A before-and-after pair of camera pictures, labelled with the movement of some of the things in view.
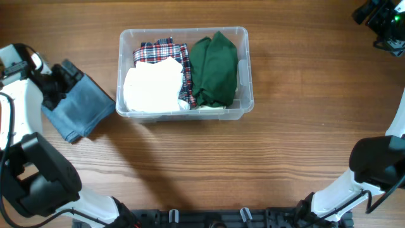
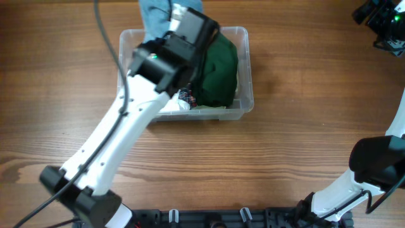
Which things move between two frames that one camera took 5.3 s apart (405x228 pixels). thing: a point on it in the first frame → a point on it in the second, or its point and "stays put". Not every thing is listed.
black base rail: x=215 y=218 stays put
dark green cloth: x=213 y=65 stays put
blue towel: x=85 y=107 → x=155 y=16
